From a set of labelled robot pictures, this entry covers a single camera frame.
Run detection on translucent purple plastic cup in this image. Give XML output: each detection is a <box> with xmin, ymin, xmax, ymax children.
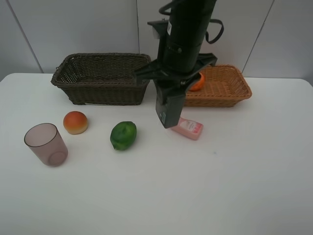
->
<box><xmin>24</xmin><ymin>123</ymin><xmax>68</xmax><ymax>166</ymax></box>

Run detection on green lime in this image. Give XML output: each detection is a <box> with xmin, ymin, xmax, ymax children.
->
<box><xmin>110</xmin><ymin>121</ymin><xmax>137</xmax><ymax>151</ymax></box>

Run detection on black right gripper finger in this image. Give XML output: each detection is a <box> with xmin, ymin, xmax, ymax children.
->
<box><xmin>179</xmin><ymin>73</ymin><xmax>201</xmax><ymax>95</ymax></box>
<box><xmin>154</xmin><ymin>79</ymin><xmax>171</xmax><ymax>105</ymax></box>

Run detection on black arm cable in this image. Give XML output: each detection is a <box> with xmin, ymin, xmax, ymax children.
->
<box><xmin>158</xmin><ymin>0</ymin><xmax>224</xmax><ymax>45</ymax></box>

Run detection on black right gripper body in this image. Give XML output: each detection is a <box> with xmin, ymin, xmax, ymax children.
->
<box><xmin>134</xmin><ymin>36</ymin><xmax>217</xmax><ymax>85</ymax></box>

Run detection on round orange bread bun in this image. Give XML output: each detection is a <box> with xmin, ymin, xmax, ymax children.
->
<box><xmin>63</xmin><ymin>111</ymin><xmax>89</xmax><ymax>135</ymax></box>

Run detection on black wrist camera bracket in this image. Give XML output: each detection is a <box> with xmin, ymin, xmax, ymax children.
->
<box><xmin>147</xmin><ymin>19</ymin><xmax>169</xmax><ymax>39</ymax></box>

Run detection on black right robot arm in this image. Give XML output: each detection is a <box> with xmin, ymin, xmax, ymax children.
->
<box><xmin>134</xmin><ymin>0</ymin><xmax>222</xmax><ymax>105</ymax></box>

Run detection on pink bottle white cap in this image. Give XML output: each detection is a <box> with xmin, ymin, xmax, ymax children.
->
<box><xmin>171</xmin><ymin>117</ymin><xmax>203</xmax><ymax>141</ymax></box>

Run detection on orange mandarin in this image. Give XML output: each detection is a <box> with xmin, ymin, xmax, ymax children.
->
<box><xmin>189</xmin><ymin>72</ymin><xmax>205</xmax><ymax>92</ymax></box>

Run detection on dark brown wicker basket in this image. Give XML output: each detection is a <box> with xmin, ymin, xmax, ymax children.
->
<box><xmin>51</xmin><ymin>53</ymin><xmax>151</xmax><ymax>106</ymax></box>

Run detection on dark green rectangular bottle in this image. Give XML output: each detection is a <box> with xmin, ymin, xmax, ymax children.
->
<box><xmin>156</xmin><ymin>86</ymin><xmax>186</xmax><ymax>129</ymax></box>

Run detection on light orange wicker basket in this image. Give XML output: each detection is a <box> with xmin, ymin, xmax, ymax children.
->
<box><xmin>184</xmin><ymin>65</ymin><xmax>252</xmax><ymax>108</ymax></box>

